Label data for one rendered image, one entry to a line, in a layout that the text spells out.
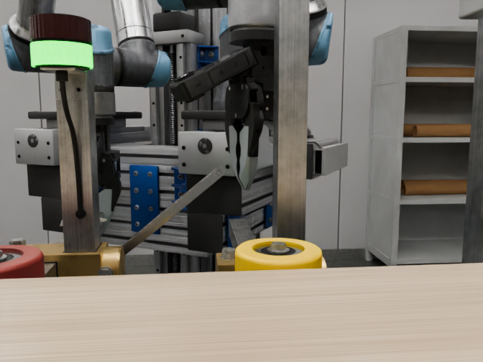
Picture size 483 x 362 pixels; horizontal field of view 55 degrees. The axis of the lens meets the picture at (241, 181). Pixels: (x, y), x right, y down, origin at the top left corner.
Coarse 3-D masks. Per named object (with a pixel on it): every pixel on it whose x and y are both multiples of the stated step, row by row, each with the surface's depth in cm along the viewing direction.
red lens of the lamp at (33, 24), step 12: (36, 24) 45; (48, 24) 45; (60, 24) 45; (72, 24) 46; (84, 24) 47; (36, 36) 45; (48, 36) 45; (60, 36) 45; (72, 36) 46; (84, 36) 47
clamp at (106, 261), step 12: (48, 252) 54; (60, 252) 54; (72, 252) 54; (84, 252) 54; (96, 252) 54; (108, 252) 55; (120, 252) 55; (60, 264) 53; (72, 264) 53; (84, 264) 54; (96, 264) 54; (108, 264) 54; (120, 264) 55; (60, 276) 54; (72, 276) 54; (84, 276) 54
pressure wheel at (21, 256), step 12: (0, 252) 40; (12, 252) 42; (24, 252) 41; (36, 252) 41; (0, 264) 38; (12, 264) 38; (24, 264) 39; (36, 264) 40; (0, 276) 37; (12, 276) 38; (24, 276) 39; (36, 276) 40
